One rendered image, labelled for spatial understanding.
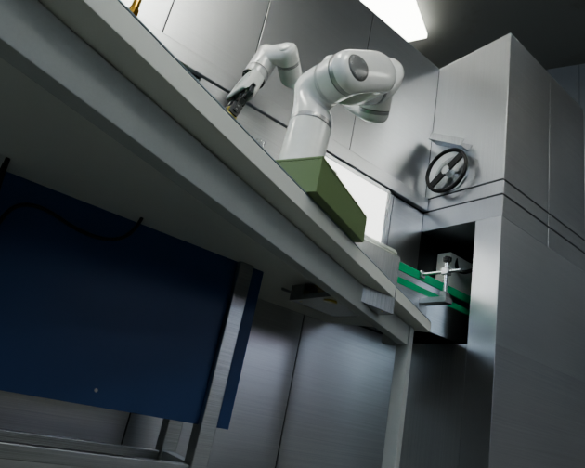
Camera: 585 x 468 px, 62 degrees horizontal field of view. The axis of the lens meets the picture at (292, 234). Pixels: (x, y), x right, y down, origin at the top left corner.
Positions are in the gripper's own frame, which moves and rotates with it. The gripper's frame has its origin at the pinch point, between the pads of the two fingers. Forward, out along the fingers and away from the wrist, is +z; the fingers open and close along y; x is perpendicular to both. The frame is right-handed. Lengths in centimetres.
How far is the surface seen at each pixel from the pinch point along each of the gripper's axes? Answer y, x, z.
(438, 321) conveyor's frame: 7, 103, 11
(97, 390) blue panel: 13, 5, 84
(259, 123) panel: -11.9, 13.0, -13.4
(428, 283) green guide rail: 6, 95, 0
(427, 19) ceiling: -81, 105, -255
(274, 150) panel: -11.7, 22.4, -9.2
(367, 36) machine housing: -14, 35, -92
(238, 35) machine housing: -15.1, -9.1, -37.8
